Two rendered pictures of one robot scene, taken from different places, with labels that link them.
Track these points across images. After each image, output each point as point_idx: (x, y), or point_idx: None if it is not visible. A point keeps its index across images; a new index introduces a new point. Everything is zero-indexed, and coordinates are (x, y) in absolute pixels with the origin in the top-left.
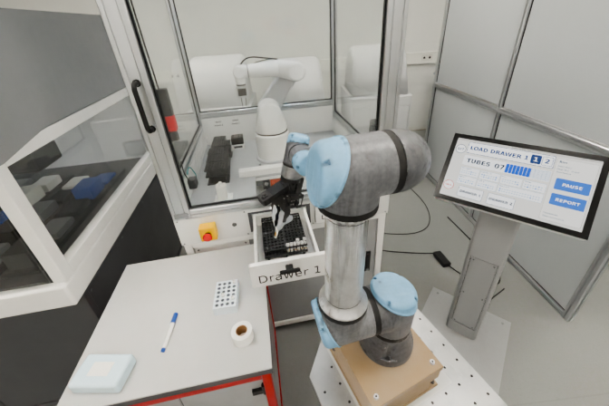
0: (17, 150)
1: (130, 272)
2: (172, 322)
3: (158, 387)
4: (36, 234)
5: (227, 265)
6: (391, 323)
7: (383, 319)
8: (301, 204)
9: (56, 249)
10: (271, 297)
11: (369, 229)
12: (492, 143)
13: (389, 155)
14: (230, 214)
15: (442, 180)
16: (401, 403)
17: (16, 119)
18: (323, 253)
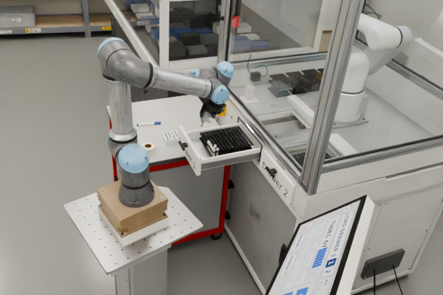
0: None
1: (190, 97)
2: (153, 122)
3: None
4: (161, 38)
5: None
6: (118, 162)
7: (118, 155)
8: (214, 116)
9: (167, 53)
10: (233, 204)
11: (291, 223)
12: (351, 224)
13: (107, 54)
14: (232, 107)
15: (312, 219)
16: (107, 214)
17: None
18: (198, 155)
